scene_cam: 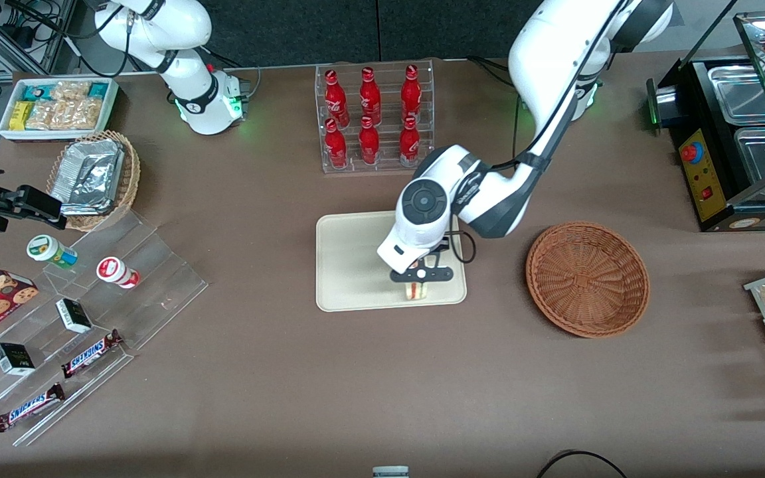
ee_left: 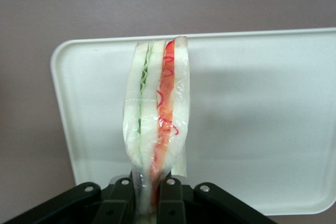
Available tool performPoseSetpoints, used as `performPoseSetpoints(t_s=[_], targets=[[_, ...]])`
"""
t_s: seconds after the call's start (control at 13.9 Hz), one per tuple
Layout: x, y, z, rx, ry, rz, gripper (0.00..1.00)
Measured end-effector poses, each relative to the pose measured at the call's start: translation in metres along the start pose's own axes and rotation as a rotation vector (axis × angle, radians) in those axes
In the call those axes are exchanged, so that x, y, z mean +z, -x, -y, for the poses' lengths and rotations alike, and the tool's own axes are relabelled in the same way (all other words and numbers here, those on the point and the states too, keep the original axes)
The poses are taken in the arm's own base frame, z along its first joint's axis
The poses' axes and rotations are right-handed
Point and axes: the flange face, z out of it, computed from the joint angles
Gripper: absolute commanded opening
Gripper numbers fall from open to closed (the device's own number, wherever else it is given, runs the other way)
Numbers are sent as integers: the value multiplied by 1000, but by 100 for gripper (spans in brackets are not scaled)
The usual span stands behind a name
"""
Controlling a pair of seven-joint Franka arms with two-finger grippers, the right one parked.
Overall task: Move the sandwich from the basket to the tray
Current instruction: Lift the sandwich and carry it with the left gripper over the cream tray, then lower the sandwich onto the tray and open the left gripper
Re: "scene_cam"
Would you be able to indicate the Snickers bar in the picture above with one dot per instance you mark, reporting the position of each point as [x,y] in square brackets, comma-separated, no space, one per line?
[29,407]
[90,354]

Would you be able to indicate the clear acrylic bottle rack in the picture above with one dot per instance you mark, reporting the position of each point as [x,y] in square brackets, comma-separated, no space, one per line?
[386,113]

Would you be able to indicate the red cola bottle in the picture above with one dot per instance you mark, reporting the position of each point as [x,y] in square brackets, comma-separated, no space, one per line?
[411,96]
[370,96]
[409,146]
[368,143]
[336,146]
[336,99]

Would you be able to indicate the green lid cup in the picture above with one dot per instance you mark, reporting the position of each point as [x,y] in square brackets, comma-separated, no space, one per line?
[47,249]

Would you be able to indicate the small grey white object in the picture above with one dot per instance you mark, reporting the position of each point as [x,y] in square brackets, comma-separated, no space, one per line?
[390,472]

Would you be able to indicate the clear acrylic stepped stand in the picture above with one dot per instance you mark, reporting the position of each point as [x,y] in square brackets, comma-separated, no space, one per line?
[150,265]

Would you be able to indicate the light wicker basket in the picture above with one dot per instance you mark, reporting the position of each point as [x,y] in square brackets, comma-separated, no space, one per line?
[129,179]

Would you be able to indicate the white snack bin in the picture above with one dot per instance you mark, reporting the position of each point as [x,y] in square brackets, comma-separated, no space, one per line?
[110,99]

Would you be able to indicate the red lid cup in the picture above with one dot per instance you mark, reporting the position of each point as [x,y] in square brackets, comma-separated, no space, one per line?
[115,271]

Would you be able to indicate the teal snack packet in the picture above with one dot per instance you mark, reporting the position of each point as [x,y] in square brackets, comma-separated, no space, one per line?
[97,89]
[38,91]

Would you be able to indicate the triangle sandwich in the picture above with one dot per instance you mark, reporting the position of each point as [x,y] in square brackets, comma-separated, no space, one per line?
[417,291]

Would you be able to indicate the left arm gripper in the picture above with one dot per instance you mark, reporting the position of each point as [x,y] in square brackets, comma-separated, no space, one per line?
[443,243]

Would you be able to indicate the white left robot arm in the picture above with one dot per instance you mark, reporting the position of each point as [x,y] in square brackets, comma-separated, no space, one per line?
[555,53]

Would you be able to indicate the cream plastic tray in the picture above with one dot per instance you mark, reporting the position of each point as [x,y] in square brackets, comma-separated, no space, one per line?
[356,265]

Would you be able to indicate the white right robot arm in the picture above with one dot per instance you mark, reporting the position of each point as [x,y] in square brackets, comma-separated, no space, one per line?
[186,73]

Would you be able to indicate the yellow snack bar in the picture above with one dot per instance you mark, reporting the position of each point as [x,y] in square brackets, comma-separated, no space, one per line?
[20,115]

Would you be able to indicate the round brown wicker basket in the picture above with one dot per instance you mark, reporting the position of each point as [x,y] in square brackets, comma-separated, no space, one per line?
[588,279]

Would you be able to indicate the small black box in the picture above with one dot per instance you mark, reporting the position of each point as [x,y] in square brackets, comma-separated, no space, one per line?
[14,358]
[74,315]

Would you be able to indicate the clear bag of crackers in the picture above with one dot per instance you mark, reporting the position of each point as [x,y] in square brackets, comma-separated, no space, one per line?
[64,115]
[70,89]

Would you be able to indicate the stack of foil containers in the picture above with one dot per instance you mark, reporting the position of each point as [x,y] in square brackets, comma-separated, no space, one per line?
[87,176]

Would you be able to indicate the black food warmer yellow panel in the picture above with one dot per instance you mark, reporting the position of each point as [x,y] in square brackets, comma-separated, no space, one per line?
[711,166]

